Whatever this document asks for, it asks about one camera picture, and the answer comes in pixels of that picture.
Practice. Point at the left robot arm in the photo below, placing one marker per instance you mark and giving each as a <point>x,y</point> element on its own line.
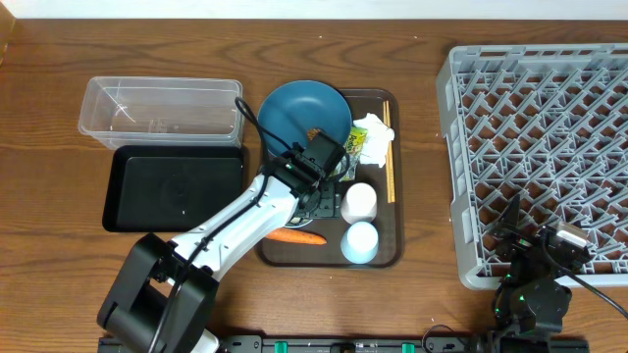
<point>162,298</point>

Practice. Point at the light blue bowl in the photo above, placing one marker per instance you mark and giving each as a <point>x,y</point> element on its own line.
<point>297,222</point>

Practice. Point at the brown mushroom piece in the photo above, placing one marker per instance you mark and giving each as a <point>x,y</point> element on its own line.
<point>312,133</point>

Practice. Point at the black tray bin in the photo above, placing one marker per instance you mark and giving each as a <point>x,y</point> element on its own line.
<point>170,188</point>

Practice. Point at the clear plastic bin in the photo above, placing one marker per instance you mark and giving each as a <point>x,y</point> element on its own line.
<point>161,110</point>

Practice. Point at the green snack wrapper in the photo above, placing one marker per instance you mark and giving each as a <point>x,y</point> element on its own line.
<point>346,169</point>

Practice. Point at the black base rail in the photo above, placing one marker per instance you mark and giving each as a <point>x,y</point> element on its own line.
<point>257,344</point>

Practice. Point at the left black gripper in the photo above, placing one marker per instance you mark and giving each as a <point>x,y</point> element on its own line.
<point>333,210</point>

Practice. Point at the crumpled white tissue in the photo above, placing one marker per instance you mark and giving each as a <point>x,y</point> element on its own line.
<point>377,140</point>

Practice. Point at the white pink cup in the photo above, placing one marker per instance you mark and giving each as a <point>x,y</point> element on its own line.
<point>359,204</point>

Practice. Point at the orange carrot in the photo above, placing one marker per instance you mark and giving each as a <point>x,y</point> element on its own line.
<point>290,235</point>

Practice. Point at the wooden chopstick right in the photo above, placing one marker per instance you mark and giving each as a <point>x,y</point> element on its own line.
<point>390,171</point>

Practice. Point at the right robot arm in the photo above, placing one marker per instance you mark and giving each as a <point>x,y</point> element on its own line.
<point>530,303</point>

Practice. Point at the grey dishwasher rack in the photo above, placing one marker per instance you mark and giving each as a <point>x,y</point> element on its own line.
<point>544,124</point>

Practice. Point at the dark blue plate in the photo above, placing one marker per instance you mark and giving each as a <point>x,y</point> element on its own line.
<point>295,108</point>

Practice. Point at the light blue cup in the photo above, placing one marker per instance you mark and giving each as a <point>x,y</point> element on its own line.
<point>360,243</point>

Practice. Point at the brown serving tray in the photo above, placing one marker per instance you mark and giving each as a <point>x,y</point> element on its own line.
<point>389,218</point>

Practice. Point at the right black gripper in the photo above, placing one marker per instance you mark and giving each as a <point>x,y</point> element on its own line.
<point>519,241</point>

